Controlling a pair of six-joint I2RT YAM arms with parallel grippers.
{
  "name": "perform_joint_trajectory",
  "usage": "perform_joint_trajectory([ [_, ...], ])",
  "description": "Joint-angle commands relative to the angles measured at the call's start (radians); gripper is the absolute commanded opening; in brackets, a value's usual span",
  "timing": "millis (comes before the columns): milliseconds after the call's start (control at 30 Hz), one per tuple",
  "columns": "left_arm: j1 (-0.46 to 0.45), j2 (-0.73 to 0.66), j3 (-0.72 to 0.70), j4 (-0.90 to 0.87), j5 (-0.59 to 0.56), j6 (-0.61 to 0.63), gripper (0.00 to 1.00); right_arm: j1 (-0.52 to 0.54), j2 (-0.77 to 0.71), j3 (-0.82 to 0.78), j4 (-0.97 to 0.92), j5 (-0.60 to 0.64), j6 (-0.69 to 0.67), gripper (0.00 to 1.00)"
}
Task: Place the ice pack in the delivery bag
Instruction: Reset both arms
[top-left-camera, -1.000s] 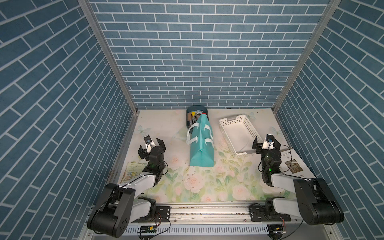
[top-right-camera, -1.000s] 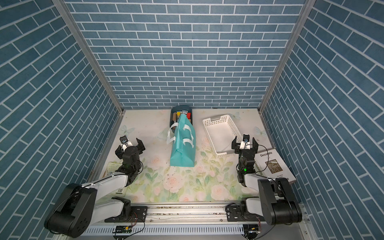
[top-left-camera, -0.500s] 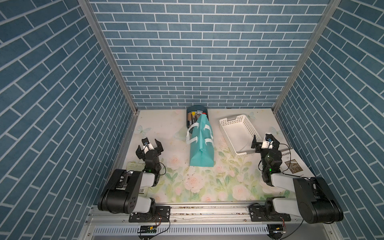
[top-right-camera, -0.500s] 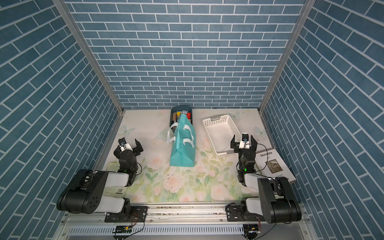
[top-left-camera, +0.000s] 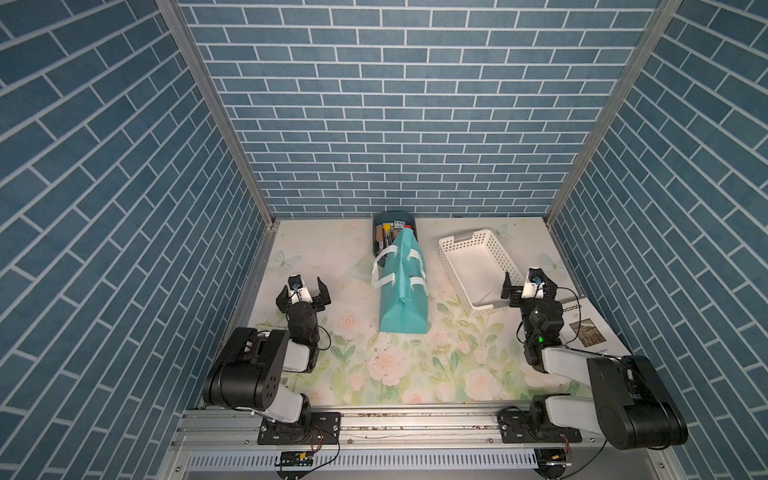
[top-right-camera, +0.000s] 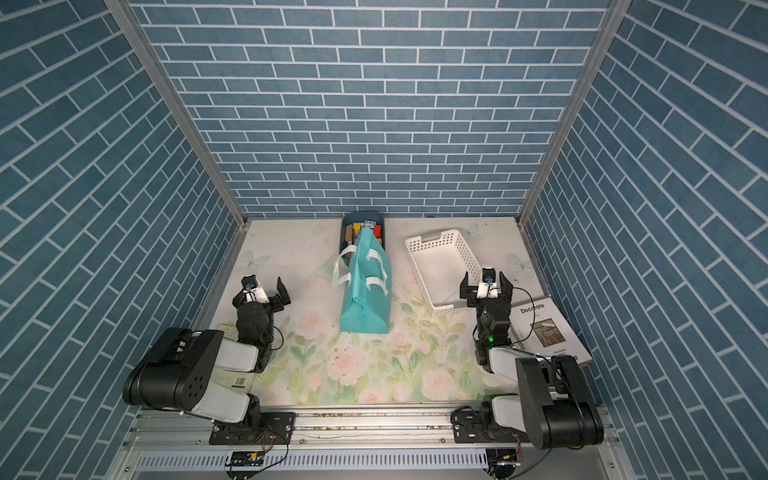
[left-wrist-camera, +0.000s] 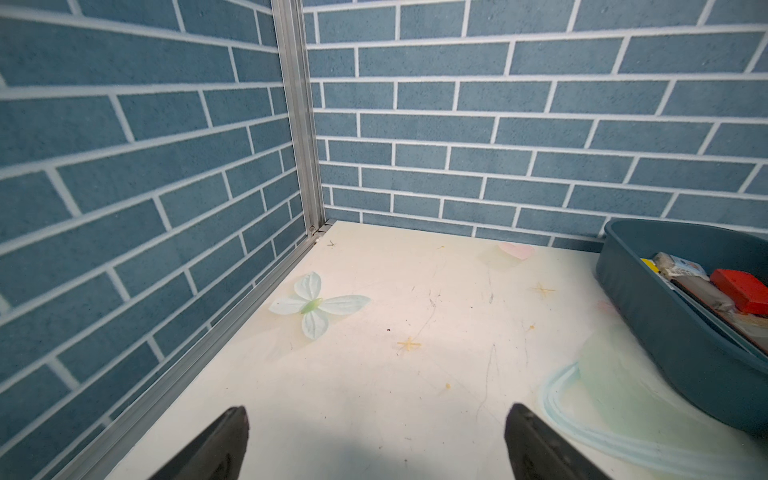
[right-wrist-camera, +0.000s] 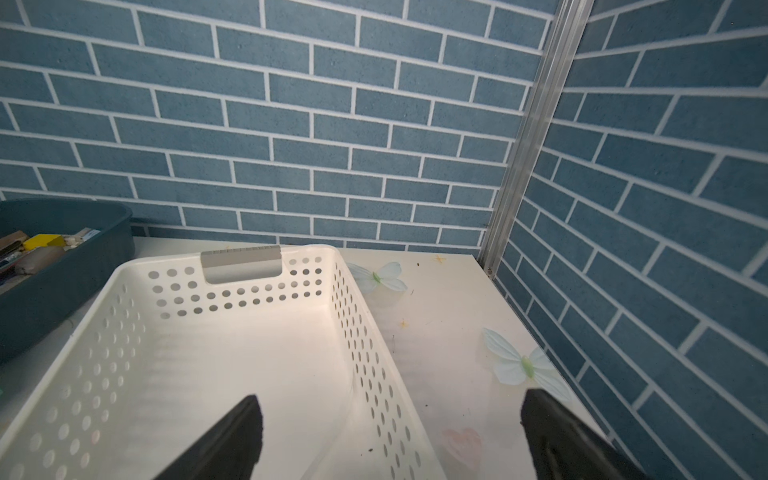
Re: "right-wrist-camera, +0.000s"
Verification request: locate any dark teal storage bin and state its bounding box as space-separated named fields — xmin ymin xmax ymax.
xmin=1 ymin=198 xmax=135 ymax=363

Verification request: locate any white perforated plastic basket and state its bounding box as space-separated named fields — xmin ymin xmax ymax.
xmin=1 ymin=245 xmax=444 ymax=479

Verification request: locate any yellow small box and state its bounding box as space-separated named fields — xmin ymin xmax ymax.
xmin=23 ymin=234 xmax=67 ymax=251

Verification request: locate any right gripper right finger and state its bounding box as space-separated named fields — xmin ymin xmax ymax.
xmin=521 ymin=389 xmax=648 ymax=480

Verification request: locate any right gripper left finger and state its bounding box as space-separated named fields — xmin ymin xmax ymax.
xmin=156 ymin=395 xmax=263 ymax=479

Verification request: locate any brown small box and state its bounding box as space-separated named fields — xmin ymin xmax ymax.
xmin=0 ymin=231 xmax=28 ymax=251

